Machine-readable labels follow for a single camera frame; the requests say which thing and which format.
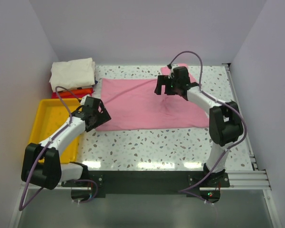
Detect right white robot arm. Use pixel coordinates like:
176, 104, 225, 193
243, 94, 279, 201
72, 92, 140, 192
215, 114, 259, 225
154, 65, 244, 187

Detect folded orange t shirt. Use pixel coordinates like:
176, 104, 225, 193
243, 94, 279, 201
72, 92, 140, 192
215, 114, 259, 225
58, 87, 94, 98

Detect yellow plastic tray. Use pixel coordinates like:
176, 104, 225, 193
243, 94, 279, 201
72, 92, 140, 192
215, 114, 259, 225
29, 99, 80, 164

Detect pink t shirt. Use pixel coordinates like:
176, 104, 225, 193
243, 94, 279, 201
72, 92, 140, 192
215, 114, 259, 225
97, 78, 209, 131

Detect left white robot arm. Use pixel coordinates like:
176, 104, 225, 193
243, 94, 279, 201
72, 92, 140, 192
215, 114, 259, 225
21, 96, 111, 190

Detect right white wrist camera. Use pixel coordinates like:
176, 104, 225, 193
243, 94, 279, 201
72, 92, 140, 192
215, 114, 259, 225
167, 64, 173, 78

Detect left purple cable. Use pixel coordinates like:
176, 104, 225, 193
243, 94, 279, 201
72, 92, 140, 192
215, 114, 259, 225
18, 85, 99, 211

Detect folded cream t shirt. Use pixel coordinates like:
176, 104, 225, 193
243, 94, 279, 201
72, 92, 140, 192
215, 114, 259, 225
49, 57, 95, 92

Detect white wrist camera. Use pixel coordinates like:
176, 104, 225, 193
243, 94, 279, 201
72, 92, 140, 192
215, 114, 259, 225
167, 64, 173, 78
80, 94, 91, 105

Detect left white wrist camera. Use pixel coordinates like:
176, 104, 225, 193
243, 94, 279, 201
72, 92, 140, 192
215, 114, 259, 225
80, 94, 91, 105

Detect folded red t shirt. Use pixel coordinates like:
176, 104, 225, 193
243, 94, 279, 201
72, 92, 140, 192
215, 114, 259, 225
51, 86, 94, 101

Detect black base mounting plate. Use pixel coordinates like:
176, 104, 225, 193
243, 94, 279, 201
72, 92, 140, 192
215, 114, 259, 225
61, 169, 230, 203

